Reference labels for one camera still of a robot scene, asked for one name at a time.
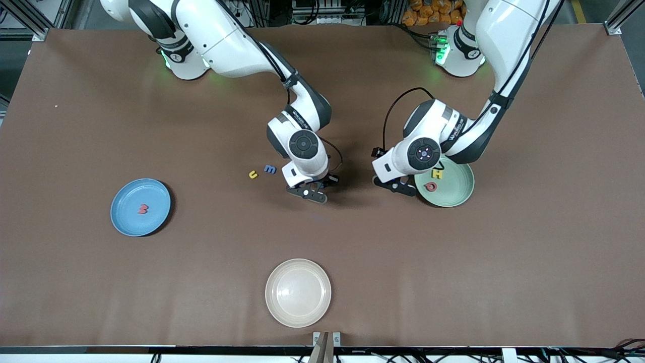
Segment green plate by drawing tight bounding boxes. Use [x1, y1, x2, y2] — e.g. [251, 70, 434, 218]
[414, 156, 475, 208]

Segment beige plate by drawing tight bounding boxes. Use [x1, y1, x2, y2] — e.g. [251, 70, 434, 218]
[265, 259, 332, 329]

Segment orange bag pile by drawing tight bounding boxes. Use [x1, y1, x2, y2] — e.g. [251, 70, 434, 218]
[402, 0, 465, 27]

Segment white equipment rack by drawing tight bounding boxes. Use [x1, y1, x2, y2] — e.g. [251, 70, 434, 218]
[292, 0, 366, 26]

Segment blue plate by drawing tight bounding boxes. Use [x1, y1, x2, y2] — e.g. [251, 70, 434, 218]
[110, 178, 172, 237]

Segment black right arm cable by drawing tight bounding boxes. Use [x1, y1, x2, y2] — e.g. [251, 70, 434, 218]
[217, 0, 343, 174]

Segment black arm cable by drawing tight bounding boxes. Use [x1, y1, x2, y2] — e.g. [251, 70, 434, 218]
[372, 0, 562, 157]
[217, 0, 343, 174]

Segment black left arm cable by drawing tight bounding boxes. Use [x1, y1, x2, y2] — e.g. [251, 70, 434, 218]
[372, 0, 562, 157]

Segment black base cable bundle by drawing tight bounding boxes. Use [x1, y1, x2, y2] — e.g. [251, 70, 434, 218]
[400, 23, 436, 51]

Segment grey metal mounting bracket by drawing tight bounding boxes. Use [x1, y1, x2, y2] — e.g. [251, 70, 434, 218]
[312, 331, 342, 347]

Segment tan camera pole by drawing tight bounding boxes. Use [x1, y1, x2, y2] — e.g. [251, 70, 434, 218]
[307, 333, 336, 363]

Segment aluminium frame post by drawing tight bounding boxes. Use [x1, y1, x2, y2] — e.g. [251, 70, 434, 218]
[604, 0, 645, 36]
[0, 0, 71, 42]

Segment tangled floor cable bundle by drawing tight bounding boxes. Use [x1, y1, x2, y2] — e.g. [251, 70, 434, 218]
[547, 338, 645, 363]

